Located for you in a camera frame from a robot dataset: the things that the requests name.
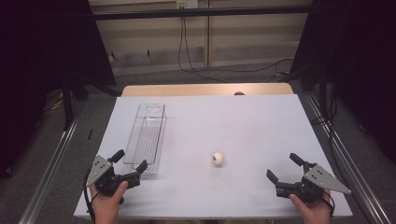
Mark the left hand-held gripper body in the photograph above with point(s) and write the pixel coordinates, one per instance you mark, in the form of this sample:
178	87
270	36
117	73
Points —
106	180

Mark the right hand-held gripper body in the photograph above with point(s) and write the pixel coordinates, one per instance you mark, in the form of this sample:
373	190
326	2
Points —
311	186

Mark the clear plastic container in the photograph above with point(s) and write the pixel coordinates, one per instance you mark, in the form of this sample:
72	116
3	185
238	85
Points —
146	137

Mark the white egg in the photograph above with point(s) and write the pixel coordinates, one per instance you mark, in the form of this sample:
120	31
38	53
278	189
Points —
218	159

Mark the person's right hand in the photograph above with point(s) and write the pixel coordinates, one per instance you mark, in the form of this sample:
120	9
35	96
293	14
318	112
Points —
311	211

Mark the person's left hand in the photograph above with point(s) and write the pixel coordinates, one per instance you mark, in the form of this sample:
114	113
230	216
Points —
107	205

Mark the small black floor piece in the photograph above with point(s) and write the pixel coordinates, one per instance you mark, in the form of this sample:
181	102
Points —
90	134

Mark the white table board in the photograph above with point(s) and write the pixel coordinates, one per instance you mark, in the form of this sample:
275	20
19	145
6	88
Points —
243	130

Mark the black stand leg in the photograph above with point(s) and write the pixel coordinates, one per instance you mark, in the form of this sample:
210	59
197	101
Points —
67	105
323	93

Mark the dark table grommet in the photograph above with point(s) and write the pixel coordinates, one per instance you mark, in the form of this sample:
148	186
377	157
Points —
239	93

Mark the wooden table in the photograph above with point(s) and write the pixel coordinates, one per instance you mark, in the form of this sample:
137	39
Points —
186	89

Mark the black curtain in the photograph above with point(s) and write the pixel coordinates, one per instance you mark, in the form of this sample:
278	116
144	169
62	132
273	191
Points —
37	62
361	62

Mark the black horizontal bar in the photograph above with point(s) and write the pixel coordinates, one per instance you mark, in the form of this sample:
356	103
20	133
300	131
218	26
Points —
199	12

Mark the metal floor rail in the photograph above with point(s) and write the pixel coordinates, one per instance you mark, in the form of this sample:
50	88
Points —
348	174
49	174

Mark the white wall socket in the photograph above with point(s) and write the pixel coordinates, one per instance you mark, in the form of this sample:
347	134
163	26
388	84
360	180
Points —
186	3

